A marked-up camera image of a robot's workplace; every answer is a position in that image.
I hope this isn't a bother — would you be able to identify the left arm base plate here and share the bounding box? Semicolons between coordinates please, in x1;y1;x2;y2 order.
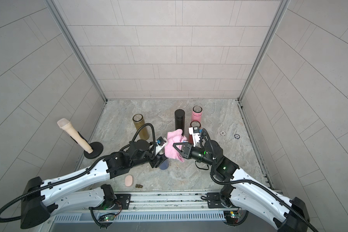
88;193;131;210

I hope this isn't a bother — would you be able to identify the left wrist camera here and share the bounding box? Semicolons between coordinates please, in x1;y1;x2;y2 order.
155;136;167;155

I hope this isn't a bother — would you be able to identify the black thermos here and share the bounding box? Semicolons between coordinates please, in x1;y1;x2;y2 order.
175;109;185;135

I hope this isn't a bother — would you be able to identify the pink cloth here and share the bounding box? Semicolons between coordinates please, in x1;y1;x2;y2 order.
164;129;188;163

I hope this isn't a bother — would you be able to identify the pink thermos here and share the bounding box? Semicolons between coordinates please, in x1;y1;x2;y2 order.
191;105;203;122

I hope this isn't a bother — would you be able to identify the gold thermos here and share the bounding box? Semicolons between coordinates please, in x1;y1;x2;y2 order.
132;114;149;140

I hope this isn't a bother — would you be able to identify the beige microphone-shaped holder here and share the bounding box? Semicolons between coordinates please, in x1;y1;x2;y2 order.
57;118;103;159

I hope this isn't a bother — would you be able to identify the right circuit board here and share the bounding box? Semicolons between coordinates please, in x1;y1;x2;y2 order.
223;211;242;224

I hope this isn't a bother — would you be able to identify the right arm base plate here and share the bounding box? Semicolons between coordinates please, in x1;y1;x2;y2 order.
201;192;241;209

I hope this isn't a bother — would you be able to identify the red thermos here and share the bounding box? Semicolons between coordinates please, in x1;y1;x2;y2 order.
188;121;201;147

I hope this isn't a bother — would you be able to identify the left circuit board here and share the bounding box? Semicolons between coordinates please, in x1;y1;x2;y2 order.
98;213;116;222

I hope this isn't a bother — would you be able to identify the aluminium front rail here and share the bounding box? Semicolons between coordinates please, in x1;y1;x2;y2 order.
46;189;289;215

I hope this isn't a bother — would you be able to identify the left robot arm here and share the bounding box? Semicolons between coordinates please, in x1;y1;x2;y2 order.
0;137;168;229

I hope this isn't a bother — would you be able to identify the pink oval soap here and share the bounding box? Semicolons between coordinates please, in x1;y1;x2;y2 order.
124;175;133;187

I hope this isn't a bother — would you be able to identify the blue thermos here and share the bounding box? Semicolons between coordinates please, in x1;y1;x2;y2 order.
159;158;169;170

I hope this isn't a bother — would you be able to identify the circuit board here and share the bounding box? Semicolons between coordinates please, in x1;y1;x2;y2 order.
223;211;242;224
98;213;116;222

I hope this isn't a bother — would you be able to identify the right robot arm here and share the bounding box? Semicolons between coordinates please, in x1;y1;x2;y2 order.
173;140;316;232

